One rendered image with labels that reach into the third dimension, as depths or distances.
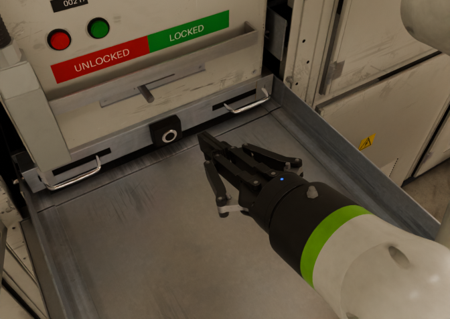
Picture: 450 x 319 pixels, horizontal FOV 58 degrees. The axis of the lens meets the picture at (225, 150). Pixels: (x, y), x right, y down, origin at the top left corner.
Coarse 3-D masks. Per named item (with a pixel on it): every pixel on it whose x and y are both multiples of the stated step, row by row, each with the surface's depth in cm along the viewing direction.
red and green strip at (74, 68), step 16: (208, 16) 72; (224, 16) 73; (160, 32) 68; (176, 32) 70; (192, 32) 72; (208, 32) 74; (112, 48) 66; (128, 48) 67; (144, 48) 69; (160, 48) 71; (64, 64) 63; (80, 64) 64; (96, 64) 66; (112, 64) 68; (64, 80) 65
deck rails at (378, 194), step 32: (288, 96) 89; (288, 128) 88; (320, 128) 83; (320, 160) 82; (352, 160) 78; (352, 192) 77; (384, 192) 73; (416, 224) 70; (64, 256) 68; (64, 288) 64
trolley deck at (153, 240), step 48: (240, 144) 86; (288, 144) 86; (96, 192) 77; (144, 192) 77; (192, 192) 77; (96, 240) 71; (144, 240) 71; (192, 240) 71; (240, 240) 71; (48, 288) 65; (96, 288) 65; (144, 288) 65; (192, 288) 65; (240, 288) 65; (288, 288) 65
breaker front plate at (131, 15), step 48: (0, 0) 53; (48, 0) 56; (96, 0) 59; (144, 0) 63; (192, 0) 68; (240, 0) 73; (48, 48) 60; (96, 48) 64; (192, 48) 74; (0, 96) 61; (48, 96) 65; (192, 96) 82
